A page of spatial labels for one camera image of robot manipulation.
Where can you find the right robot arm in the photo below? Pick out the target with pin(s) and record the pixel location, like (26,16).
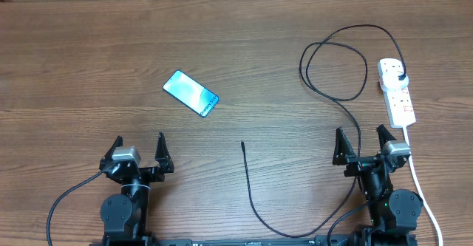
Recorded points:
(393,213)

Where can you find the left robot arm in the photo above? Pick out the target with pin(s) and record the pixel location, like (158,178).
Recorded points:
(125,214)

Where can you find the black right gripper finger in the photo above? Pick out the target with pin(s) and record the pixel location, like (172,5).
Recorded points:
(385,137)
(343,151)

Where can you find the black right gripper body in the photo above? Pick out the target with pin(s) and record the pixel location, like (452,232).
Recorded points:
(358,165)

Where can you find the white power strip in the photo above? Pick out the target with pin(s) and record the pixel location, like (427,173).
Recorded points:
(398,103)

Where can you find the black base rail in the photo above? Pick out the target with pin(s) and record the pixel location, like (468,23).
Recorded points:
(319,240)

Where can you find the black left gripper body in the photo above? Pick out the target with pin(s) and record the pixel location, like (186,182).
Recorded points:
(154,174)

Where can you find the blue-screen smartphone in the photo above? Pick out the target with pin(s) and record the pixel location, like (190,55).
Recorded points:
(191,93)

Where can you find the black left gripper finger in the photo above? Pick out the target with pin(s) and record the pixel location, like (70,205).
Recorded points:
(117,143)
(162,155)

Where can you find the white charger plug adapter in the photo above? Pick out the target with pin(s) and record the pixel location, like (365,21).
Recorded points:
(390,81)

